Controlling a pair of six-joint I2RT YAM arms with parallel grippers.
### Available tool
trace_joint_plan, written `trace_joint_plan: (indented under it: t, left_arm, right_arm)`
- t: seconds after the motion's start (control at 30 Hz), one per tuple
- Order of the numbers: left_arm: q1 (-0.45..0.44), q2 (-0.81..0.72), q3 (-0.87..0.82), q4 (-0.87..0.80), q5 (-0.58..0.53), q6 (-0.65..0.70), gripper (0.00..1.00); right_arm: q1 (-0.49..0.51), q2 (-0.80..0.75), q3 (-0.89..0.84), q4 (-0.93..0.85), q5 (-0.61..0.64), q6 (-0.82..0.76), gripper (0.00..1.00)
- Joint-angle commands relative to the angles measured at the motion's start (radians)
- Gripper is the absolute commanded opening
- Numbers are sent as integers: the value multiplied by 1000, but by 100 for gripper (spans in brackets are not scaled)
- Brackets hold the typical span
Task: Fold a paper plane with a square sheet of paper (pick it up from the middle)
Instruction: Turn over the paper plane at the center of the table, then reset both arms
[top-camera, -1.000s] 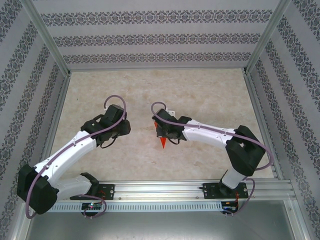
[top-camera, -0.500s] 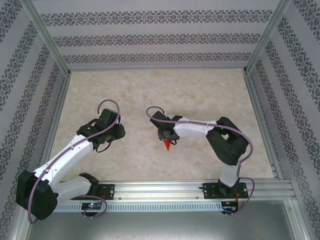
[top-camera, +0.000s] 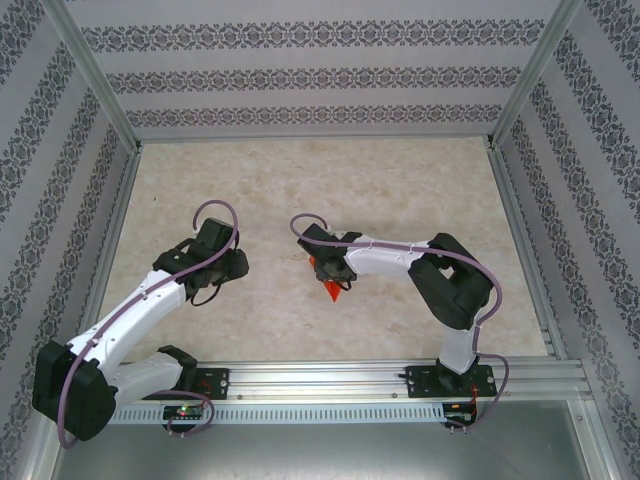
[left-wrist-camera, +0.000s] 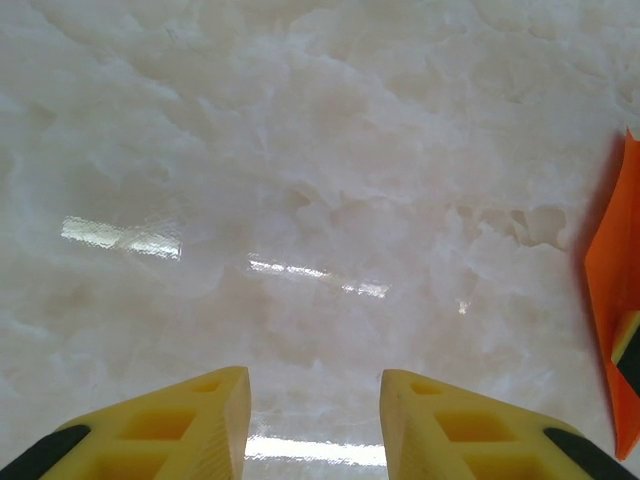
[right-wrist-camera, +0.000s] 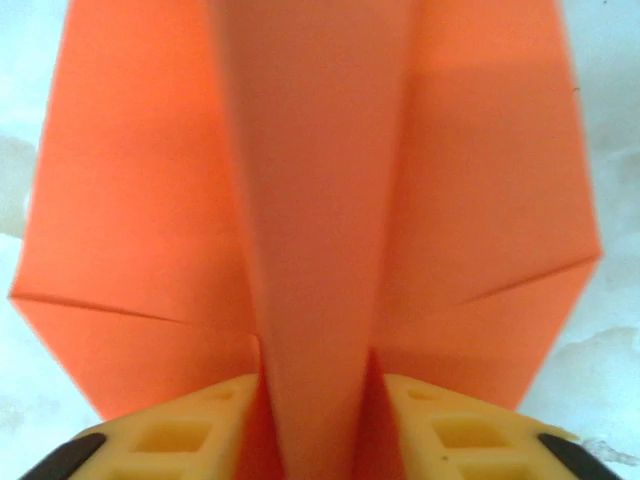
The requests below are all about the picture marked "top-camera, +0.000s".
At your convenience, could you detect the slotted grey cable duct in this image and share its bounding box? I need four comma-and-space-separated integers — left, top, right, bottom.
112, 402, 446, 426

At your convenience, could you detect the right aluminium side rail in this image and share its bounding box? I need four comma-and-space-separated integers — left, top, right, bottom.
487, 142, 569, 361

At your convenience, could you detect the left aluminium side rail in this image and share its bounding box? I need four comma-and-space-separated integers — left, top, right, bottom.
68, 144, 146, 365

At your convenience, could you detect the orange paper sheet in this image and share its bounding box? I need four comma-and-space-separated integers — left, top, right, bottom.
308, 255, 349, 304

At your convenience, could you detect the left controller board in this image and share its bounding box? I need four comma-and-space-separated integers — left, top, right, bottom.
163, 404, 205, 422

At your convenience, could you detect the aluminium side rail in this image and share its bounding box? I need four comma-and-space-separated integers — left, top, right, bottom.
487, 142, 569, 361
68, 144, 146, 365

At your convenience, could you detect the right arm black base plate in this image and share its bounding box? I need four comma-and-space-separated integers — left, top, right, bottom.
405, 364, 499, 400

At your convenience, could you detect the left aluminium frame post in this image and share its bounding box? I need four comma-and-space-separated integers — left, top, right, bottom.
42, 0, 144, 156

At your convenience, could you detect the aluminium mounting rail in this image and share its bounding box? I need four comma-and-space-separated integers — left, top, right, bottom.
47, 362, 594, 401

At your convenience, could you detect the right controller board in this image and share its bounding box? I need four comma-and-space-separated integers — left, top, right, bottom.
444, 402, 476, 426

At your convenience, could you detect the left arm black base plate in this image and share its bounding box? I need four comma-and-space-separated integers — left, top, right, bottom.
144, 368, 231, 401

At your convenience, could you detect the aluminium frame post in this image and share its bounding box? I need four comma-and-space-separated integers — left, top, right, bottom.
42, 0, 144, 156
487, 0, 586, 151

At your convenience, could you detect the controller board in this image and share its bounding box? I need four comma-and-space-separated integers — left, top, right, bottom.
444, 402, 476, 426
163, 404, 205, 422

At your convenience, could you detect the grey metal shelf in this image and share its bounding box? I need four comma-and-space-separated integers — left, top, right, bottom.
49, 424, 616, 480

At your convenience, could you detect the right aluminium frame post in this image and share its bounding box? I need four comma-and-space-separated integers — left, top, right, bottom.
487, 0, 586, 151

